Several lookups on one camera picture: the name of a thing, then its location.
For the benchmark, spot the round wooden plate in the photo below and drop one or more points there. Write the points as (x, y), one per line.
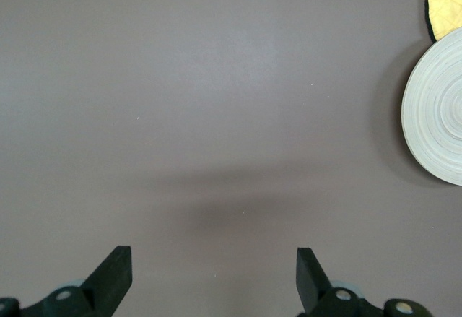
(436, 122)

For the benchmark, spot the yellow quilted oven mitt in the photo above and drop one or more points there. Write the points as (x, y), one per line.
(445, 3)

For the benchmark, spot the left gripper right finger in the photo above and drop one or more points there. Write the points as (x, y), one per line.
(314, 288)

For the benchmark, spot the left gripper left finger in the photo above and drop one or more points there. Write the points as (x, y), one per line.
(108, 284)

